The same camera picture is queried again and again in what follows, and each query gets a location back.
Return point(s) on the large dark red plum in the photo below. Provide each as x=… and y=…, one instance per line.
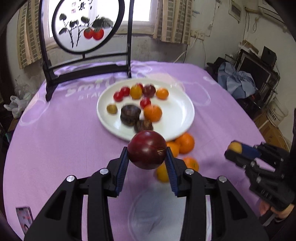
x=145, y=148

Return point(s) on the white plastic bag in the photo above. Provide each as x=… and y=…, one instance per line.
x=16, y=105

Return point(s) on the blue cloth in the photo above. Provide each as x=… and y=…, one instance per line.
x=238, y=81

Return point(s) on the white bucket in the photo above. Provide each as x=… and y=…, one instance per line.
x=276, y=111

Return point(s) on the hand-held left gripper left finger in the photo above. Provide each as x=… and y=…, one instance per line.
x=121, y=171

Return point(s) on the purple printed tablecloth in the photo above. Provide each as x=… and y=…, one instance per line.
x=69, y=139

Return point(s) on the person's right hand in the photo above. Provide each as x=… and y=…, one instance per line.
x=263, y=207

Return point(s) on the white oval plate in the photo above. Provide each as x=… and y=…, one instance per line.
x=175, y=115

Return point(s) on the black speaker box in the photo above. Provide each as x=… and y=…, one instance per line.
x=268, y=55

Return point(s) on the dark printed card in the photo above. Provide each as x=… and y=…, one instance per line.
x=24, y=217

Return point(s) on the white wall outlet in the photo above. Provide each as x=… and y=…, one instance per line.
x=198, y=34

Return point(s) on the greenish yellow mandarin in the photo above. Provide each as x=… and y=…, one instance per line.
x=163, y=175

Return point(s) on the black framed persimmon table screen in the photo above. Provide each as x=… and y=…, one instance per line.
x=69, y=14

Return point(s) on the black monitor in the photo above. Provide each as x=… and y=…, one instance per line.
x=254, y=69

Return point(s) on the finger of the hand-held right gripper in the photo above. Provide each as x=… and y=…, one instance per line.
x=238, y=160
x=251, y=151

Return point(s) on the window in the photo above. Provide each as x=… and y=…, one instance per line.
x=143, y=11

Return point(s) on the orange mandarin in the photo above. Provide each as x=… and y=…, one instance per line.
x=185, y=143
x=152, y=113
x=162, y=93
x=173, y=148
x=190, y=164

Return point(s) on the beige checked curtain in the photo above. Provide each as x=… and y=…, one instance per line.
x=30, y=34
x=173, y=20

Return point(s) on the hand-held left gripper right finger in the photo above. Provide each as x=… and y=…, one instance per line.
x=172, y=176

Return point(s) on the cardboard box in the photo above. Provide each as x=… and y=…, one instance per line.
x=270, y=132

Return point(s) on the yellow green kumquat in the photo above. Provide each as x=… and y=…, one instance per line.
x=235, y=147
x=112, y=109

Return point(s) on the small dark red plum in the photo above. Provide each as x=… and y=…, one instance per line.
x=148, y=90

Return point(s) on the white air conditioner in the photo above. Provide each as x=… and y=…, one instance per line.
x=270, y=8

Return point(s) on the white wall panel box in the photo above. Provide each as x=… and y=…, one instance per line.
x=235, y=10

